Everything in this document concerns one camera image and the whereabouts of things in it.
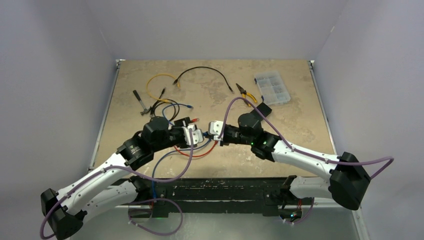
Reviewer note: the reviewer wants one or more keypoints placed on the small grey hammer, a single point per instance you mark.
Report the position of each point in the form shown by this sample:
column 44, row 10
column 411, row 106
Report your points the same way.
column 145, row 110

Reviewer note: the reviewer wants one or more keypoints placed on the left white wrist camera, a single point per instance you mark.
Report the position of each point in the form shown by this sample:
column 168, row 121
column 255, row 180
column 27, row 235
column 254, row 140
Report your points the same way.
column 192, row 135

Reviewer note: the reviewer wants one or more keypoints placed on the clear plastic organizer box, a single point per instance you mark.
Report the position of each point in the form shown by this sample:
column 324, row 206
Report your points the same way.
column 272, row 88

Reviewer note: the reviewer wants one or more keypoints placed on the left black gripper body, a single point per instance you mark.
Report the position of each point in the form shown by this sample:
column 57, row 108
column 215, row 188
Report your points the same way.
column 175, row 137

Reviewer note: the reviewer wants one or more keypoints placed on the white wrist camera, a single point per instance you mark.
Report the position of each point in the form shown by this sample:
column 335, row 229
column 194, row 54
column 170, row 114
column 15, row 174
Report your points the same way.
column 215, row 129
column 192, row 135

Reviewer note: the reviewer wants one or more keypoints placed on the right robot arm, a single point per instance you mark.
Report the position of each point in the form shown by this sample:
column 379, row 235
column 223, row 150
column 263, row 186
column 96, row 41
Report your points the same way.
column 337, row 177

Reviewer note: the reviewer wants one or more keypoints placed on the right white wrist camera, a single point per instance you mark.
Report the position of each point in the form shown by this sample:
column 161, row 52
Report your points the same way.
column 215, row 129

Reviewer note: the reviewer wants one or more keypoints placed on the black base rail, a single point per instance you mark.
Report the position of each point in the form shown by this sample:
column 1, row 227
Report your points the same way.
column 268, row 196

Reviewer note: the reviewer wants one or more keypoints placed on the black box device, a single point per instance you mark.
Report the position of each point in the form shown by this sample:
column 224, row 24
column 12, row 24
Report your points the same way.
column 264, row 109

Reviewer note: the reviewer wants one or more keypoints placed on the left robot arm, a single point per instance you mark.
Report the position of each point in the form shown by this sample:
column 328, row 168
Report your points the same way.
column 65, row 211

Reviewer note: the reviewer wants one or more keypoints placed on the yellow handled pliers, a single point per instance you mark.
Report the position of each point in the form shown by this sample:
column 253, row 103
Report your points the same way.
column 246, row 94

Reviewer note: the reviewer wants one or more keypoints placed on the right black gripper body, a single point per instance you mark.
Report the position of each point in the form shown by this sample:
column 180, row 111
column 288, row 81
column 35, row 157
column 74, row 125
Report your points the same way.
column 234, row 136

